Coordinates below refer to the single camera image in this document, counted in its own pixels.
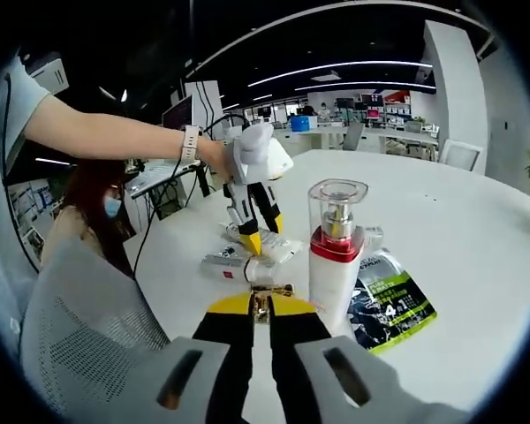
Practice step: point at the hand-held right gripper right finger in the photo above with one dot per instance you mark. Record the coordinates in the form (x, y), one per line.
(305, 353)

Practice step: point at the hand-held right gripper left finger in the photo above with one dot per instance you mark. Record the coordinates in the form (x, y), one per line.
(221, 353)

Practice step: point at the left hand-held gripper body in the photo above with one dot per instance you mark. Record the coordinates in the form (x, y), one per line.
(256, 154)

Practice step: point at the white skincare tube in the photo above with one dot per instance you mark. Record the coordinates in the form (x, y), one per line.
(278, 247)

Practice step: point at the small white skincare bottle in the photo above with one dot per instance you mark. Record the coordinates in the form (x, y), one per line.
(221, 267)

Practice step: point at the gold foil skincare sachet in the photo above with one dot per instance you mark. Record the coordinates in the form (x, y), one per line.
(262, 309)

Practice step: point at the white skincare bottle red collar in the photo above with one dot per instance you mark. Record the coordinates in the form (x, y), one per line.
(331, 274)

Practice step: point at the black green skincare sachet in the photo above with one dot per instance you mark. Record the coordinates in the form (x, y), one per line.
(393, 305)

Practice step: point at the small clear bottle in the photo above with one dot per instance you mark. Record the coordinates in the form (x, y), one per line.
(373, 237)

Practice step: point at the blue storage box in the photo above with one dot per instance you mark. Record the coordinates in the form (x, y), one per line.
(303, 123)

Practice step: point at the person's left hand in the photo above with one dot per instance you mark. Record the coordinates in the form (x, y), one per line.
(212, 156)

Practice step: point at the pale wrist watch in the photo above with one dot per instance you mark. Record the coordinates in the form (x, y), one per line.
(190, 143)

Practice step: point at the grey office chair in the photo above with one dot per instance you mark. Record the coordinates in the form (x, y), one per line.
(353, 137)

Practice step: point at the grey mesh chair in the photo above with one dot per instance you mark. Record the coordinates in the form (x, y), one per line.
(84, 318)

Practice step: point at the white chair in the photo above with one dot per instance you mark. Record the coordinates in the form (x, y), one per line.
(461, 154)

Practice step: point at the person in light shirt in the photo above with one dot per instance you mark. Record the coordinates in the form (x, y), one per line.
(9, 132)

